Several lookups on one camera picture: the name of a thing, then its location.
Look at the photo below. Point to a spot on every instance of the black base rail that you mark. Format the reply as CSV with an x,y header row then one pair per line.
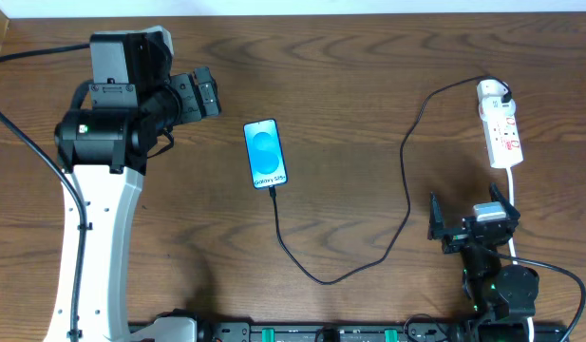
x,y
321,332

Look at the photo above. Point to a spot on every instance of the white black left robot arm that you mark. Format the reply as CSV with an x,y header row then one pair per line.
x,y
103,144

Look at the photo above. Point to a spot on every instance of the white USB charger plug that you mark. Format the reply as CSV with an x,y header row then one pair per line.
x,y
495,100

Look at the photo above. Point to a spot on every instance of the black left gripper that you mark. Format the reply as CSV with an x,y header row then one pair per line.
x,y
193,100

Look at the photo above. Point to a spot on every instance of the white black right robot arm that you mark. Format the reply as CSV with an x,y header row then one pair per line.
x,y
504,296

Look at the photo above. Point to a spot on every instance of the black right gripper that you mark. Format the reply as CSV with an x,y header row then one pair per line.
x,y
463,236

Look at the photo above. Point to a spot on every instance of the white power strip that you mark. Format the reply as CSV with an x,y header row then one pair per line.
x,y
502,141

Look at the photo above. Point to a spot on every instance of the blue Galaxy smartphone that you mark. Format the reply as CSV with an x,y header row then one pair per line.
x,y
265,154

